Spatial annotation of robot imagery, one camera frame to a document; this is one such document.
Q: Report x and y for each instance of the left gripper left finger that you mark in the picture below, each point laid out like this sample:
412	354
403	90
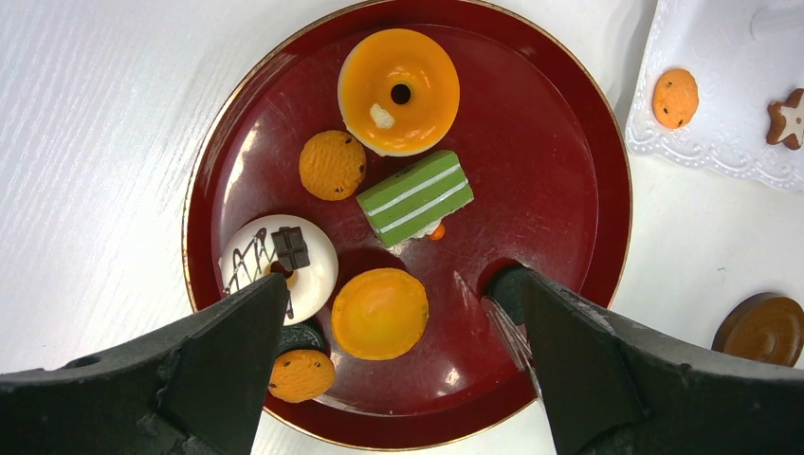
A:
195	386

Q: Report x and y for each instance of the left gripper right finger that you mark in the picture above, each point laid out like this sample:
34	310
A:
611	385

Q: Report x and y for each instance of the green striped cake slice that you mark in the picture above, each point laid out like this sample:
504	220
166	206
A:
413	202

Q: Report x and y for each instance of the dark red round tray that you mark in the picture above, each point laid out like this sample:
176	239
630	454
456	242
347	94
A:
542	152

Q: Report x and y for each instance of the small chip cookie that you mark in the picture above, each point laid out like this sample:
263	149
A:
675	98

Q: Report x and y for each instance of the white star cookie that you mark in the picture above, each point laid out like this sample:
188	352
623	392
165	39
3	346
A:
786	121

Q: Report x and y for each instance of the white three-tier dessert stand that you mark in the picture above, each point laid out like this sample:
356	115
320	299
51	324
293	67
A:
743	55

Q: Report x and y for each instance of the metal serving tongs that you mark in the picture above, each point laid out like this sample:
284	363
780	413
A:
513	340

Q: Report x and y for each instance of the dark chocolate sandwich cookie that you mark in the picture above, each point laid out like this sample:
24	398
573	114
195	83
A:
505	288

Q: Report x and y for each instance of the chocolate chip cookie lower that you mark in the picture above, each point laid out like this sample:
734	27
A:
301	375

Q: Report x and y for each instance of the chocolate chip cookie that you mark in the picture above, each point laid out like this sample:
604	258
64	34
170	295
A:
332	165
301	375

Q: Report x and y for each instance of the white chocolate-drizzled donut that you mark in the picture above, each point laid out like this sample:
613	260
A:
287	245

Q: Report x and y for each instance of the near brown wooden coaster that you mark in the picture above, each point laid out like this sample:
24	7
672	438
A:
766	327

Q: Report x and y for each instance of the large orange egg tart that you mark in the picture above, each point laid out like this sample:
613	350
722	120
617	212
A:
380	314

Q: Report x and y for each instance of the chocolate chip cookie upper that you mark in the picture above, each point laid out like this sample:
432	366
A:
332	165

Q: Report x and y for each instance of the orange glazed donut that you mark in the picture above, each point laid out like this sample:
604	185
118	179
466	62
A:
398	92

